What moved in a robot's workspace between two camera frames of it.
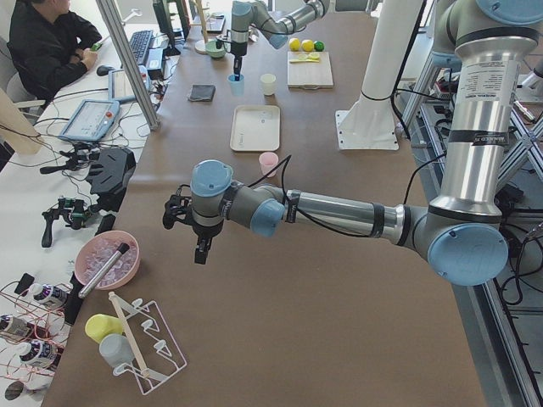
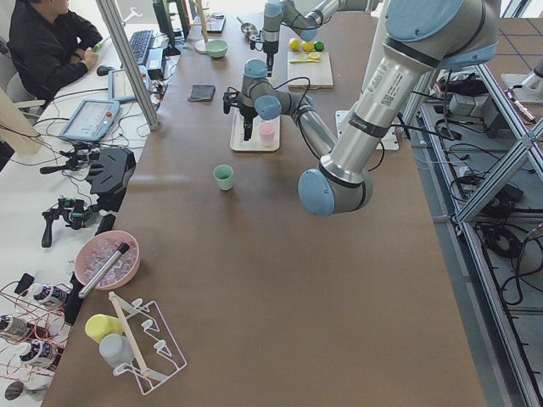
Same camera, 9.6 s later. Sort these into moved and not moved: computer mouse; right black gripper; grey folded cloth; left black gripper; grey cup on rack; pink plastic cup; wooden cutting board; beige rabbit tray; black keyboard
Moved: pink plastic cup; right black gripper; left black gripper
Not moved: grey cup on rack; wooden cutting board; black keyboard; grey folded cloth; computer mouse; beige rabbit tray
